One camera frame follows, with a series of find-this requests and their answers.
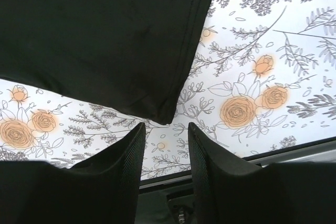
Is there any black t shirt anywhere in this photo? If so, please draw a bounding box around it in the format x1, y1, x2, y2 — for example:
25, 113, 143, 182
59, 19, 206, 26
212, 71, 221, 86
1, 0, 212, 125

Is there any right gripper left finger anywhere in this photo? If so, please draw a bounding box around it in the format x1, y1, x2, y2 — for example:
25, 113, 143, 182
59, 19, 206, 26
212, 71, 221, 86
1, 123, 145, 223

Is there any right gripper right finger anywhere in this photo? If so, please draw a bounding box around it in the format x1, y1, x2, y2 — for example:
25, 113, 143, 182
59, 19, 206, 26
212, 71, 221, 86
188, 123, 335, 223

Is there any floral patterned table mat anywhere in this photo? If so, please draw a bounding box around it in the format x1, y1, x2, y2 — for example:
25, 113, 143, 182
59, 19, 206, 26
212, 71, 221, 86
1, 0, 335, 180

